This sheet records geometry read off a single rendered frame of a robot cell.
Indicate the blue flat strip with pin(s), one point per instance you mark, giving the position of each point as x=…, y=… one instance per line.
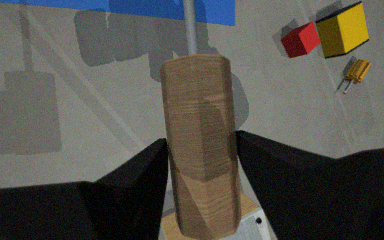
x=207, y=11

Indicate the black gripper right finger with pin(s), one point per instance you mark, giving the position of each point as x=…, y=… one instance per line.
x=309, y=196

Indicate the brown wooden tool handle with grey shaft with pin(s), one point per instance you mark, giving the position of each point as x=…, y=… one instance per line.
x=201, y=136

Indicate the red cube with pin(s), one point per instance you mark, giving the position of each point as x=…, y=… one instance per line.
x=300, y=41

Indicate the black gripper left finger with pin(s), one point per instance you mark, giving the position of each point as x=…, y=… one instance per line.
x=125, y=204

